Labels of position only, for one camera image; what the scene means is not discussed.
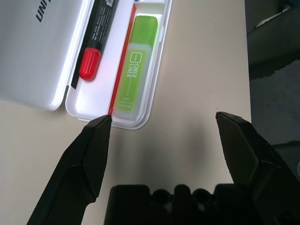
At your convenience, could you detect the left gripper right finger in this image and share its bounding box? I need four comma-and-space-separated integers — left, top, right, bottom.
215, 112, 300, 225

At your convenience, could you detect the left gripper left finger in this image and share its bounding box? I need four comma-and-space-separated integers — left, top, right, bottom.
25, 114, 113, 225

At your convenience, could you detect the green highlighter pen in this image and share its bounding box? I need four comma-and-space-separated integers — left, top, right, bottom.
114, 15, 159, 118

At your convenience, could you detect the white plastic pencil case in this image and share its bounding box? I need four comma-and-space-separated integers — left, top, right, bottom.
0, 0, 173, 130

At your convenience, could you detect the black marker with red cap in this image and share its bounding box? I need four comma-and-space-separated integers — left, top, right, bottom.
79, 0, 120, 82

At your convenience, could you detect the dark grey left robot leg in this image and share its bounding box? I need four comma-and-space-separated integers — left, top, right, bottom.
247, 6, 300, 79

